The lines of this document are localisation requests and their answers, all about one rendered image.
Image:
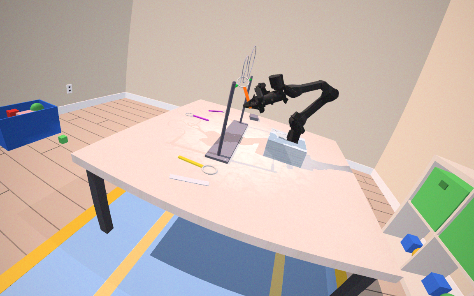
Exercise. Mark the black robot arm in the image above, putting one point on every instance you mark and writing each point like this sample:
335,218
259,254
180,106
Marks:
297,120

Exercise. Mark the white flat bar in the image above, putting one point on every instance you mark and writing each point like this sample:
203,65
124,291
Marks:
190,180

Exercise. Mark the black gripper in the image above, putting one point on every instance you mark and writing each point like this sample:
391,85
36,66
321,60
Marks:
260,101

